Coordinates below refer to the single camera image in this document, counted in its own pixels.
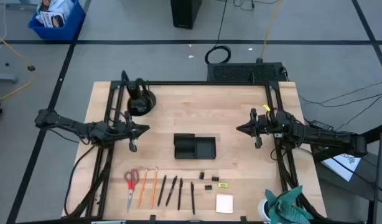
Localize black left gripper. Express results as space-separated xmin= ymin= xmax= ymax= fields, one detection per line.
xmin=116 ymin=111 xmax=151 ymax=153

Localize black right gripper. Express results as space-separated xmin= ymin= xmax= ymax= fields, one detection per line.
xmin=236 ymin=108 xmax=274 ymax=149

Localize black mesh desk organizer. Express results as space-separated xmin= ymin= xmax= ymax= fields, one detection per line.
xmin=173 ymin=133 xmax=217 ymax=160

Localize red-handled scissors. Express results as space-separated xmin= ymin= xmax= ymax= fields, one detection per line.
xmin=123 ymin=167 xmax=140 ymax=212

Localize orange pencil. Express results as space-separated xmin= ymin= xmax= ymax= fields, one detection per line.
xmin=151 ymin=167 xmax=159 ymax=208
xmin=137 ymin=167 xmax=149 ymax=209

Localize black pen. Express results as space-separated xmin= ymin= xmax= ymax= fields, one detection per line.
xmin=190 ymin=182 xmax=196 ymax=215
xmin=165 ymin=175 xmax=178 ymax=207
xmin=177 ymin=177 xmax=184 ymax=212
xmin=157 ymin=174 xmax=167 ymax=207

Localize pale sticky note pad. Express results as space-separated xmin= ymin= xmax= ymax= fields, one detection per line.
xmin=215 ymin=194 xmax=235 ymax=214

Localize black vented computer case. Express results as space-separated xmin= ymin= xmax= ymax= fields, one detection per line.
xmin=207 ymin=62 xmax=287 ymax=83

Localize black power adapter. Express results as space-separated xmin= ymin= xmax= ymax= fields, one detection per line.
xmin=310 ymin=119 xmax=334 ymax=131

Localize white cup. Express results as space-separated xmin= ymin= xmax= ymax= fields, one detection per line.
xmin=258 ymin=198 xmax=270 ymax=222

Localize green cloth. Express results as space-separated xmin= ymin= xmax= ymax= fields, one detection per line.
xmin=264 ymin=185 xmax=314 ymax=224

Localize white printed paper sheet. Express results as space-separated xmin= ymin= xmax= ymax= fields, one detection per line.
xmin=321 ymin=152 xmax=362 ymax=182

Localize blue plastic bin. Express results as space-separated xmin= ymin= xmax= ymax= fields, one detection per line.
xmin=27 ymin=0 xmax=86 ymax=41

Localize black tower box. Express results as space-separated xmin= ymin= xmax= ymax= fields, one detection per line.
xmin=170 ymin=0 xmax=203 ymax=30

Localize white printed box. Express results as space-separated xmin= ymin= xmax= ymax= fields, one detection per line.
xmin=39 ymin=11 xmax=67 ymax=29

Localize grey metal foot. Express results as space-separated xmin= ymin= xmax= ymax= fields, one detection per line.
xmin=0 ymin=73 xmax=18 ymax=83

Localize black aluminium table frame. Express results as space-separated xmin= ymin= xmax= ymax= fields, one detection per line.
xmin=85 ymin=80 xmax=305 ymax=224

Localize black cable bundle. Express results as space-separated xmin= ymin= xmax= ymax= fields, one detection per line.
xmin=68 ymin=161 xmax=113 ymax=218

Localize black hanging cable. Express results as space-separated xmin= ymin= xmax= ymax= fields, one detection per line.
xmin=204 ymin=0 xmax=232 ymax=65

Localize yellow hanging cable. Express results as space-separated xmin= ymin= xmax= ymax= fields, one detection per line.
xmin=259 ymin=0 xmax=284 ymax=62

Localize yellow floor cable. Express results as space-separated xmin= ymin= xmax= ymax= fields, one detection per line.
xmin=0 ymin=30 xmax=35 ymax=103

